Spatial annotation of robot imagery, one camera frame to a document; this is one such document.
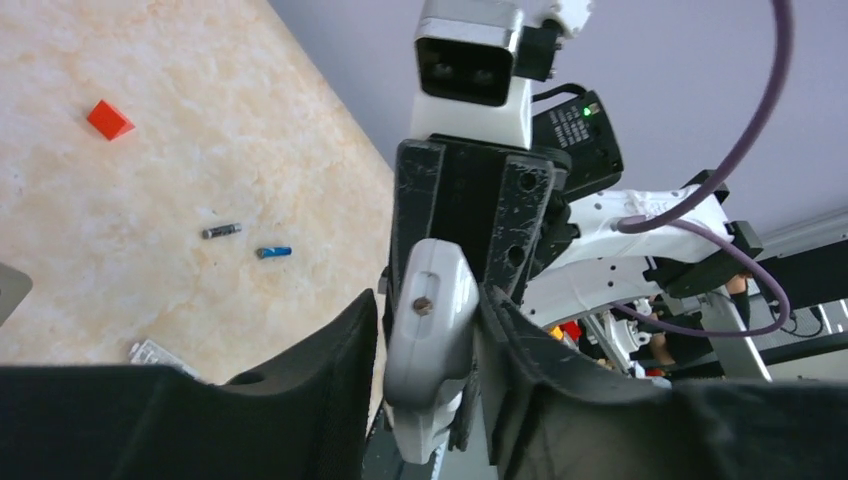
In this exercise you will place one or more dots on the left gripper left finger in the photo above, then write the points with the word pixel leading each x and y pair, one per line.
pixel 303 414

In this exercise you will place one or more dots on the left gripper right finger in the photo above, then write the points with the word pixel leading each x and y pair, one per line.
pixel 552 413

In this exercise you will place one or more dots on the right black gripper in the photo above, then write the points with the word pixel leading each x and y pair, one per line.
pixel 502 205

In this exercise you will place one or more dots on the white remote control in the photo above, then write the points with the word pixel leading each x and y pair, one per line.
pixel 15 286
pixel 429 355

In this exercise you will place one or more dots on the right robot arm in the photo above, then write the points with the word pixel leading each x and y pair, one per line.
pixel 628 244

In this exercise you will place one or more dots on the blue block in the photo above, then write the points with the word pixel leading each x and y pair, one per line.
pixel 273 252

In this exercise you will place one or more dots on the grey battery on table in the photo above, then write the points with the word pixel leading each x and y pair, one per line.
pixel 221 231

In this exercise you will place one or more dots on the red block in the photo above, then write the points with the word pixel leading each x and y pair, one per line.
pixel 109 121

